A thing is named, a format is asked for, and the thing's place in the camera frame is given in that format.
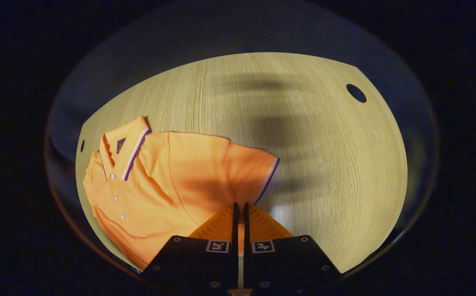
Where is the orange T-shirt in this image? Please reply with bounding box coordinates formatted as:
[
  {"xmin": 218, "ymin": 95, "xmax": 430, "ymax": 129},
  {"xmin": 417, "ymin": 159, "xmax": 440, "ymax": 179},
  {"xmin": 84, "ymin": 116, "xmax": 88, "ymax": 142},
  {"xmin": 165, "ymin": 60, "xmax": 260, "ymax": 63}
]
[{"xmin": 83, "ymin": 116, "xmax": 280, "ymax": 271}]

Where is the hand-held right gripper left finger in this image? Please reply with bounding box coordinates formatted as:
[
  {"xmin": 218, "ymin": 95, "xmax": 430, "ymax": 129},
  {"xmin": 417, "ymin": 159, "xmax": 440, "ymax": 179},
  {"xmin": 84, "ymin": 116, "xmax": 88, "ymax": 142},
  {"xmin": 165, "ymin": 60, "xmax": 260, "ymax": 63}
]
[{"xmin": 141, "ymin": 201, "xmax": 239, "ymax": 294}]

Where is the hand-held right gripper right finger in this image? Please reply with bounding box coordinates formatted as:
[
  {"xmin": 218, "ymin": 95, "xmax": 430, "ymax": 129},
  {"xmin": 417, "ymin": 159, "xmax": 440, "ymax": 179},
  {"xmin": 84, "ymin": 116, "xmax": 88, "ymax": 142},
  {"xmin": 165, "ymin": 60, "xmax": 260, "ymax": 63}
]
[{"xmin": 243, "ymin": 201, "xmax": 341, "ymax": 294}]

